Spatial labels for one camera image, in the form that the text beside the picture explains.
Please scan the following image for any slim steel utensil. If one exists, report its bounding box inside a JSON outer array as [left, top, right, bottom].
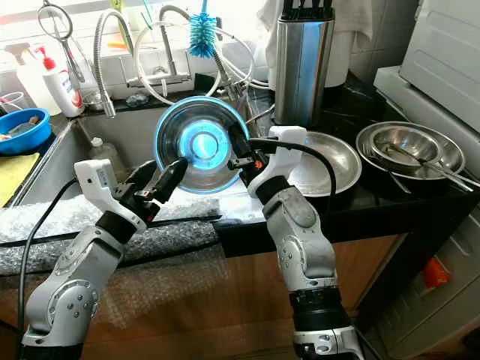
[[244, 103, 275, 125]]

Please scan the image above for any steel knife block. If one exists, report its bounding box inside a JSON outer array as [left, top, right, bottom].
[[274, 16, 337, 127]]

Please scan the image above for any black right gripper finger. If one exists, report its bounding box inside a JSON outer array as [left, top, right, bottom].
[[225, 124, 252, 158]]

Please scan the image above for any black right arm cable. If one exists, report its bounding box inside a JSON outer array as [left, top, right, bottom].
[[247, 137, 338, 200]]

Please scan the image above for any white towel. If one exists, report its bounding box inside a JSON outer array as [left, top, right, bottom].
[[256, 0, 376, 53]]

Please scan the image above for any white soap dispenser bottle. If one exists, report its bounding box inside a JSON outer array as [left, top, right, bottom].
[[36, 45, 83, 119]]

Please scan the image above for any dark green sponge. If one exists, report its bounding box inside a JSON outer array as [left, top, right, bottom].
[[190, 71, 215, 98]]

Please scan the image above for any white water filter cylinder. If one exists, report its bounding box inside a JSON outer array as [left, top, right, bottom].
[[262, 34, 353, 91]]

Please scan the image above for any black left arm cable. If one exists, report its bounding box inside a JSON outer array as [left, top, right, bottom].
[[16, 176, 80, 353]]

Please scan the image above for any blue plastic basin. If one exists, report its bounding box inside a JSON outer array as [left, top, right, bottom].
[[0, 107, 50, 157]]

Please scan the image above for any yellow cloth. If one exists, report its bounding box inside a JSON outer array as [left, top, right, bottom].
[[0, 152, 40, 207]]

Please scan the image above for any chrome sink faucet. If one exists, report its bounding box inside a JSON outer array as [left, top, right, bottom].
[[124, 4, 192, 91]]

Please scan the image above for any white dish dryer appliance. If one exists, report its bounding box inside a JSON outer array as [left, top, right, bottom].
[[373, 0, 480, 136]]

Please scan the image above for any steel spoon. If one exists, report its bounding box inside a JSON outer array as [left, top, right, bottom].
[[382, 142, 470, 181]]

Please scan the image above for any white plastic tube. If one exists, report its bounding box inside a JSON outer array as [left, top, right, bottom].
[[133, 21, 271, 112]]

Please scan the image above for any blue bottle brush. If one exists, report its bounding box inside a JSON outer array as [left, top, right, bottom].
[[189, 0, 220, 59]]

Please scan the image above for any orange plastic object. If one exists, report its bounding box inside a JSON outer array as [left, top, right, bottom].
[[422, 256, 451, 290]]

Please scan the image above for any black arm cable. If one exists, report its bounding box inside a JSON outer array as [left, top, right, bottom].
[[16, 176, 80, 353], [247, 137, 338, 200]]

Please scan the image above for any clear plastic cup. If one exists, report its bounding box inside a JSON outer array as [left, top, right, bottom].
[[0, 91, 25, 113]]

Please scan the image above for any white floor appliance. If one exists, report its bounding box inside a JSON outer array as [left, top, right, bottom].
[[375, 214, 480, 357]]

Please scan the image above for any small steel bowl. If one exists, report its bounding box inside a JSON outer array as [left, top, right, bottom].
[[81, 90, 107, 112]]

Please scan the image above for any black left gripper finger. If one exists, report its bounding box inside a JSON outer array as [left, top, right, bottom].
[[152, 157, 189, 205], [122, 160, 158, 190]]

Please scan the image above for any translucent spray bottle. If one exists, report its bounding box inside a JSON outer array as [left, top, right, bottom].
[[6, 43, 55, 113]]

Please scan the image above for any metal wire strainer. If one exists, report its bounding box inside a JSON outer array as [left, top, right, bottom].
[[39, 0, 85, 87]]

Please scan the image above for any stainless steel sink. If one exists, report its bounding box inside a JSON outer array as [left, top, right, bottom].
[[37, 112, 260, 207]]

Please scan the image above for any clear detergent bottle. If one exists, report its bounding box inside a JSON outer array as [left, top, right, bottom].
[[86, 136, 117, 175]]

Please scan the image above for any flexible steel faucet hose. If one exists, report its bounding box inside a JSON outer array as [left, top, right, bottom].
[[94, 9, 132, 119]]

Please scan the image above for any chrome tap valve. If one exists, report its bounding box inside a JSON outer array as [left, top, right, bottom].
[[229, 79, 256, 104]]

